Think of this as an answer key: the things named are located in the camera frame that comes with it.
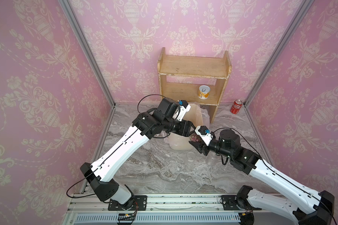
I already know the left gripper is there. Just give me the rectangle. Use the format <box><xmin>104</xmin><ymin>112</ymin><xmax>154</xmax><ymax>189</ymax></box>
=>
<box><xmin>163</xmin><ymin>118</ymin><xmax>199</xmax><ymax>137</ymax></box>

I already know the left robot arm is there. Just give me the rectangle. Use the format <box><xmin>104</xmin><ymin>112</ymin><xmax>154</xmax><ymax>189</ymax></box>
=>
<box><xmin>80</xmin><ymin>97</ymin><xmax>194</xmax><ymax>207</ymax></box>

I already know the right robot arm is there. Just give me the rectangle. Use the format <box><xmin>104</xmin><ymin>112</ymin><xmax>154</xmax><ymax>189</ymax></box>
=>
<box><xmin>189</xmin><ymin>126</ymin><xmax>337</xmax><ymax>225</ymax></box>

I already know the beige trash bin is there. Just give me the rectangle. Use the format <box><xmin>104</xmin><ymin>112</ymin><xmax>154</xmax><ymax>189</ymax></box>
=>
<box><xmin>165</xmin><ymin>103</ymin><xmax>205</xmax><ymax>151</ymax></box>

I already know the yellow can on shelf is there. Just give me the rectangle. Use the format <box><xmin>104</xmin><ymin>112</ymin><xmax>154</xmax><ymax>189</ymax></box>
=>
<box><xmin>198</xmin><ymin>85</ymin><xmax>211</xmax><ymax>99</ymax></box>

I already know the wooden two-tier shelf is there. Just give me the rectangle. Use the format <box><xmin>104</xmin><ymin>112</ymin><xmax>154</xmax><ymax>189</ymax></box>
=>
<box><xmin>157</xmin><ymin>47</ymin><xmax>232</xmax><ymax>123</ymax></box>

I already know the red cola can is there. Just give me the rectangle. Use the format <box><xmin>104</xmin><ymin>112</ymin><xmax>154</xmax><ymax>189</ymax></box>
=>
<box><xmin>230</xmin><ymin>99</ymin><xmax>243</xmax><ymax>114</ymax></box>

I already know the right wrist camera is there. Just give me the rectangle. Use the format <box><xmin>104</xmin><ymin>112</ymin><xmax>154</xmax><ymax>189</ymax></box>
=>
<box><xmin>195</xmin><ymin>125</ymin><xmax>215</xmax><ymax>146</ymax></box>

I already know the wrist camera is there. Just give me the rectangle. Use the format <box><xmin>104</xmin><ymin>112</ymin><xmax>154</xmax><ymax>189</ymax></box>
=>
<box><xmin>195</xmin><ymin>125</ymin><xmax>215</xmax><ymax>146</ymax></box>
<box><xmin>174</xmin><ymin>100</ymin><xmax>191</xmax><ymax>121</ymax></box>

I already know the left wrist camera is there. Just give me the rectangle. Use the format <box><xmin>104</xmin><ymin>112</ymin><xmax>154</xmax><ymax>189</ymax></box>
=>
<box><xmin>174</xmin><ymin>100</ymin><xmax>191</xmax><ymax>121</ymax></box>

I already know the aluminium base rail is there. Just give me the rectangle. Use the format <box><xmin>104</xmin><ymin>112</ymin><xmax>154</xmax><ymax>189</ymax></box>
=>
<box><xmin>62</xmin><ymin>194</ymin><xmax>295</xmax><ymax>225</ymax></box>

